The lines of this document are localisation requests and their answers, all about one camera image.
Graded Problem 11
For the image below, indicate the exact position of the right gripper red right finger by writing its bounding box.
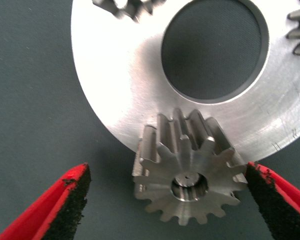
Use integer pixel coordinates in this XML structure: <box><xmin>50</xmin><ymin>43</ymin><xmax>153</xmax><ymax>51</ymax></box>
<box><xmin>244</xmin><ymin>161</ymin><xmax>300</xmax><ymax>240</ymax></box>

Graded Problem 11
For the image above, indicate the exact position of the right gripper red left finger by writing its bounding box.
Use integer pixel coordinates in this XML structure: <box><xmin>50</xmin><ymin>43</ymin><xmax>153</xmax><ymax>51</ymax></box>
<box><xmin>0</xmin><ymin>162</ymin><xmax>92</xmax><ymax>240</ymax></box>

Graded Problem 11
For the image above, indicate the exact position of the dark bevel gear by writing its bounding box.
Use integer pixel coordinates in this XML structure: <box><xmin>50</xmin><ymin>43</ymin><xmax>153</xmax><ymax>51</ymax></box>
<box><xmin>131</xmin><ymin>107</ymin><xmax>249</xmax><ymax>226</ymax></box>

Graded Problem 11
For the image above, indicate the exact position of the dark grey table cloth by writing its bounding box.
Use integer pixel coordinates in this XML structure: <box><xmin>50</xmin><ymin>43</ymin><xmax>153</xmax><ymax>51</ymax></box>
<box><xmin>0</xmin><ymin>0</ymin><xmax>300</xmax><ymax>240</ymax></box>

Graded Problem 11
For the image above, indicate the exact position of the round steel plate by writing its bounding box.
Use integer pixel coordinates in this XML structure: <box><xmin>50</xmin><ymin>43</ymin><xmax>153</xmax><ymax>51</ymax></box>
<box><xmin>70</xmin><ymin>0</ymin><xmax>300</xmax><ymax>162</ymax></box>

